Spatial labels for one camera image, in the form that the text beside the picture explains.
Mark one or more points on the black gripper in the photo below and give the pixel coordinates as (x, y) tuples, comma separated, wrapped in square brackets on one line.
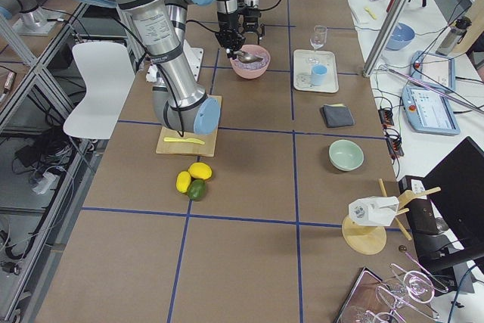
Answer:
[(251, 19), (226, 17)]

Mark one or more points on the steel ice scoop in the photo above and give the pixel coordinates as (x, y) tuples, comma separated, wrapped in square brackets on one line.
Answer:
[(249, 58)]

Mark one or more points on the pile of ice cubes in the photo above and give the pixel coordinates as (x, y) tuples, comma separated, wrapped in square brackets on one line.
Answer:
[(253, 67)]

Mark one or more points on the blue cup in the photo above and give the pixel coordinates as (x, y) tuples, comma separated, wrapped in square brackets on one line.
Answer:
[(318, 74)]

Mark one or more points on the pink bowl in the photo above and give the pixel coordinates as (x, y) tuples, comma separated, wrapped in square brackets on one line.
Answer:
[(249, 75)]

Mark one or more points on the clear wine glass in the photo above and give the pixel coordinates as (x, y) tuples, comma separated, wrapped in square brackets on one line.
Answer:
[(317, 41)]

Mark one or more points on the white bear tray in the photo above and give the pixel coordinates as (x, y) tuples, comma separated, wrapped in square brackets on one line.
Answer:
[(302, 71)]

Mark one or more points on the yellow plastic knife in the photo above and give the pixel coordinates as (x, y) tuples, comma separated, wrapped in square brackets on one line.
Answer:
[(185, 140)]

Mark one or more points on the wooden cutting board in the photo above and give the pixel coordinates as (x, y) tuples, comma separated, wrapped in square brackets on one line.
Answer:
[(187, 143)]

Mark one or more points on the yellow plastic spoon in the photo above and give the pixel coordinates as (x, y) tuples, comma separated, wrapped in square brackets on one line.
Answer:
[(371, 13)]

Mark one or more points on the yellow lemon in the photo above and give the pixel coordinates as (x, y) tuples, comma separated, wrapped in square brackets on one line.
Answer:
[(200, 170)]

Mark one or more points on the grey folded cloth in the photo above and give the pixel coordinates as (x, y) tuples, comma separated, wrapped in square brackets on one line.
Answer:
[(335, 117)]

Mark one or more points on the white plastic chair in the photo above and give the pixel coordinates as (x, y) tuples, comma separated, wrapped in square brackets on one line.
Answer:
[(106, 69)]

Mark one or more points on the green avocado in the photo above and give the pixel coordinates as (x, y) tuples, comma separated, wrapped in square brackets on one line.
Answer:
[(197, 189)]

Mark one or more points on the blue bowl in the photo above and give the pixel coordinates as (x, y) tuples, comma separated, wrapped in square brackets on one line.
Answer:
[(401, 36)]

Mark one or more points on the green bowl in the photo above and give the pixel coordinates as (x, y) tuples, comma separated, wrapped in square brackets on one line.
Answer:
[(345, 155)]

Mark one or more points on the far teach pendant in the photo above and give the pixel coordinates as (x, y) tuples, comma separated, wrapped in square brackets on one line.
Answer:
[(434, 69)]

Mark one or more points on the teach pendant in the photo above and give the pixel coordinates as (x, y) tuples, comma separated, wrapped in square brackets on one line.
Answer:
[(434, 69), (428, 112)]

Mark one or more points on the near teach pendant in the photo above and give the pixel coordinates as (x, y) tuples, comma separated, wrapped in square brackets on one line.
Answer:
[(428, 112)]

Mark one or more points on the water bottle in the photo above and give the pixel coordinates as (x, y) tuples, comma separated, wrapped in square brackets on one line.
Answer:
[(457, 31)]

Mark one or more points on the wooden stand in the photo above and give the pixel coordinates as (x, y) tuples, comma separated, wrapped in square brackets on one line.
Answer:
[(364, 228)]

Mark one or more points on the black monitor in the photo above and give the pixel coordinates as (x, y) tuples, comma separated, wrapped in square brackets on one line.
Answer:
[(460, 201)]

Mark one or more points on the dark tray with red rim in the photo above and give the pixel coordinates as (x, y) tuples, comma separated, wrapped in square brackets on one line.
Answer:
[(361, 303)]

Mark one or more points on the aluminium frame post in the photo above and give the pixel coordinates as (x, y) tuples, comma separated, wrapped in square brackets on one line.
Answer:
[(389, 24)]

